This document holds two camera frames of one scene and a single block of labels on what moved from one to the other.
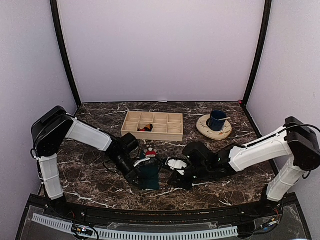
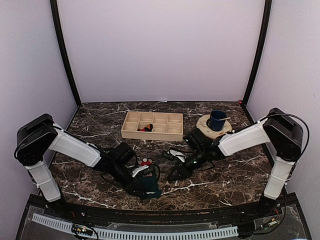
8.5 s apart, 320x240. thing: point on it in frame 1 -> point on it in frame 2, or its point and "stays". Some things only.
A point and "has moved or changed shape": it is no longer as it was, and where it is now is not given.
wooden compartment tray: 166,126 stays
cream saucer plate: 201,126 stays
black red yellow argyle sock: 147,128 stays
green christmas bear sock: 148,165 has moved or changed shape
